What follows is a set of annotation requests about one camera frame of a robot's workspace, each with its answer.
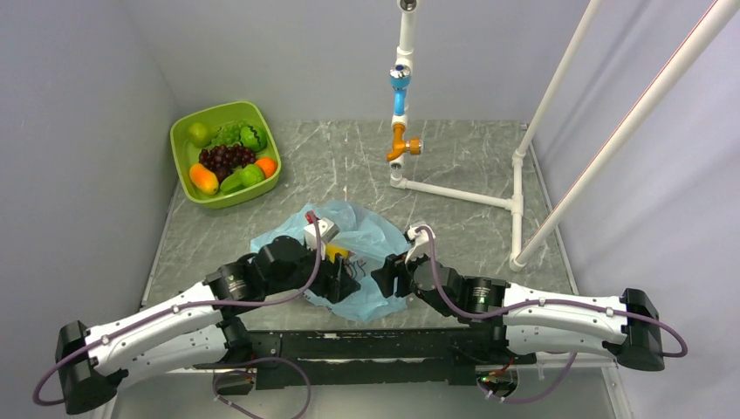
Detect green fake pear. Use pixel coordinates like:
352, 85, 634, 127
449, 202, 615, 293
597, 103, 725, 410
186, 122, 214, 148

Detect dark red fake grapes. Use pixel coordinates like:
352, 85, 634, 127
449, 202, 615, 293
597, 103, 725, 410
198, 143, 257, 182

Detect blue printed plastic bag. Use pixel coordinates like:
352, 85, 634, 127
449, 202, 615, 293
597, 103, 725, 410
250, 200, 410, 322

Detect green fake grapes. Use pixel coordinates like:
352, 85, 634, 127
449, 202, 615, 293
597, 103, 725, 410
211, 121, 243, 147

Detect orange fake fruit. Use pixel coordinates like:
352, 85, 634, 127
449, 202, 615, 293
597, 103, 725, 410
254, 157, 278, 179

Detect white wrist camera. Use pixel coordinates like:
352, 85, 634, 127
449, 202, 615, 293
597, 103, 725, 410
404, 221, 435, 264
303, 210, 339, 250

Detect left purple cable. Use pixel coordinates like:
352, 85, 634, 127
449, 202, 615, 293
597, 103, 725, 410
31, 215, 323, 419

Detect green plastic tray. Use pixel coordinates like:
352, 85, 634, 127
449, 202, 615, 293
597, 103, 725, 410
170, 101, 282, 209

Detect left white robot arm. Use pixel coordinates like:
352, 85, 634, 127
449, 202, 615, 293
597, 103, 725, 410
55, 236, 360, 415

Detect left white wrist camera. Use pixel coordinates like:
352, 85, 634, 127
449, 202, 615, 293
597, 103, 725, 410
303, 210, 339, 250

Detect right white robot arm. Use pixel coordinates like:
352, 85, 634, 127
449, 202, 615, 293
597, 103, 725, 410
371, 255, 665, 372

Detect yellow fake fruit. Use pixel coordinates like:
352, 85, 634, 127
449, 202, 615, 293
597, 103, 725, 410
325, 244, 350, 263

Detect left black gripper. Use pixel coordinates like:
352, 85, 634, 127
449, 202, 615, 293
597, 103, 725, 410
266, 237, 360, 301

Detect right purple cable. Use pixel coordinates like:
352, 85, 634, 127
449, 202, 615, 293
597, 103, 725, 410
415, 226, 689, 406

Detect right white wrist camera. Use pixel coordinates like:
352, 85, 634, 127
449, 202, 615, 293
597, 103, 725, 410
404, 221, 435, 264

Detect orange fake mango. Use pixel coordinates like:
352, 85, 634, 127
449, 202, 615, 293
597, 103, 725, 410
188, 163, 220, 196

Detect green fake fruit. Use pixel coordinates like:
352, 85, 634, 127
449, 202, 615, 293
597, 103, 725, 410
238, 164, 265, 188
220, 172, 244, 195

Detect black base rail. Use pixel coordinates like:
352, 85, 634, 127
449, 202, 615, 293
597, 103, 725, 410
196, 327, 537, 389

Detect purple cable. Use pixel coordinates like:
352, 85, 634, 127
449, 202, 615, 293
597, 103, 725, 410
31, 215, 323, 419
415, 226, 689, 406

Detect white pvc pipe frame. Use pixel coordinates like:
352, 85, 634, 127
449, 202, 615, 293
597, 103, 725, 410
386, 0, 740, 273

